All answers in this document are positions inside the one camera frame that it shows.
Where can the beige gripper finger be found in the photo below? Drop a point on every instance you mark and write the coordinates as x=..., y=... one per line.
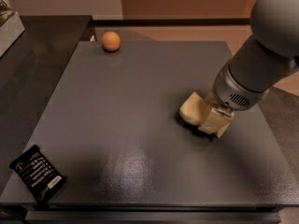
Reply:
x=225, y=119
x=210, y=118

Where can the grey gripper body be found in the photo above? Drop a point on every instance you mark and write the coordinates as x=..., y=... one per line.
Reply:
x=234, y=92

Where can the yellow wavy sponge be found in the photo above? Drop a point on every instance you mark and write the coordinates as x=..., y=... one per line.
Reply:
x=193, y=109

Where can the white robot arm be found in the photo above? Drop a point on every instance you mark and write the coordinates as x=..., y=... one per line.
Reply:
x=270, y=54

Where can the orange fruit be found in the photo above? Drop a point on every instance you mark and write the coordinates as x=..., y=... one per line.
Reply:
x=111, y=41

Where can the dark side counter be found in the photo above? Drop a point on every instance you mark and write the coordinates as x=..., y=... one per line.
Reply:
x=29, y=73

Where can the black snack packet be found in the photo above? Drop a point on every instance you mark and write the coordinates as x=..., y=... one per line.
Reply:
x=37, y=173

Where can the white box on counter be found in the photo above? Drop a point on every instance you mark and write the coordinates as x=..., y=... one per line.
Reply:
x=11, y=26

